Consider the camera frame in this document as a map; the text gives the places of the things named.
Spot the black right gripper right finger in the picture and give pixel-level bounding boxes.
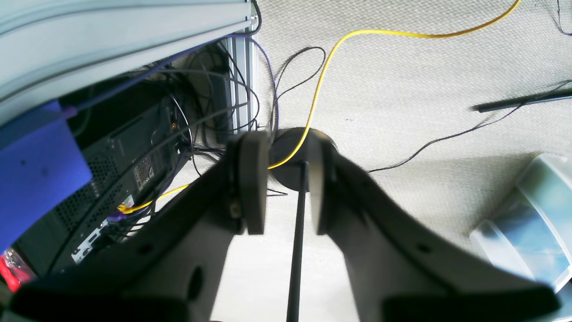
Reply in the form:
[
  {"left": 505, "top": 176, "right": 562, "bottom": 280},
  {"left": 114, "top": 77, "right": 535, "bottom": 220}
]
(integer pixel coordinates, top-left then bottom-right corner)
[{"left": 307, "top": 134, "right": 560, "bottom": 322}]

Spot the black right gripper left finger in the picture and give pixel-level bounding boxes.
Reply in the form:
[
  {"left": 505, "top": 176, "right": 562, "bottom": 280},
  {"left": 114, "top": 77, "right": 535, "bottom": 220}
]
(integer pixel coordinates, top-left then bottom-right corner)
[{"left": 9, "top": 131, "right": 269, "bottom": 322}]

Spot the black stand pole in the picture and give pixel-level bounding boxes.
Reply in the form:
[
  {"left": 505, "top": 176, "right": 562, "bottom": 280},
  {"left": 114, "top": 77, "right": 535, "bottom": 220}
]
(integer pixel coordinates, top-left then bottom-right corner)
[{"left": 286, "top": 161, "right": 308, "bottom": 322}]

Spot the clear plastic bin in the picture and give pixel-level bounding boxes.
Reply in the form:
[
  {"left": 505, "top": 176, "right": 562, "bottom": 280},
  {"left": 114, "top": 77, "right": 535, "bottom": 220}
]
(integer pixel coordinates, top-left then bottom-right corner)
[{"left": 469, "top": 153, "right": 572, "bottom": 293}]

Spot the black computer tower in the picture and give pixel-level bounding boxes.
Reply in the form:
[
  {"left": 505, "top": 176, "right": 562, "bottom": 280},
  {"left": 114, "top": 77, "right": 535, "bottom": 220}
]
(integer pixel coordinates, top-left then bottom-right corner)
[{"left": 7, "top": 73, "right": 206, "bottom": 276}]

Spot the black round stand base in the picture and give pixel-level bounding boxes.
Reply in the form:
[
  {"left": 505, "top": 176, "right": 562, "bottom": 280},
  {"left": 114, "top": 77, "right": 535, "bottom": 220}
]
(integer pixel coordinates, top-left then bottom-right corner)
[{"left": 269, "top": 127, "right": 338, "bottom": 191}]

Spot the yellow cable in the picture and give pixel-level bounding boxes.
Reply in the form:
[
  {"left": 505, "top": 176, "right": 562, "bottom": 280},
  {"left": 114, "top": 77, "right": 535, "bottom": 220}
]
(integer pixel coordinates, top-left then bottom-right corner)
[{"left": 117, "top": 0, "right": 522, "bottom": 214}]

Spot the thin black floor cable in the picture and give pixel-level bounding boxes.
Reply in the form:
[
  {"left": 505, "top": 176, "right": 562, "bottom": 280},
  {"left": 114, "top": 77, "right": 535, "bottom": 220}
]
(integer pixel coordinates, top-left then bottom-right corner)
[{"left": 366, "top": 80, "right": 572, "bottom": 174}]

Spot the aluminium frame leg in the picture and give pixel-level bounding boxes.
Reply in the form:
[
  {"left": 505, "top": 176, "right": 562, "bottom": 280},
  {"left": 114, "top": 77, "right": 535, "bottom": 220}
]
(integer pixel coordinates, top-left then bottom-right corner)
[{"left": 223, "top": 38, "right": 259, "bottom": 134}]

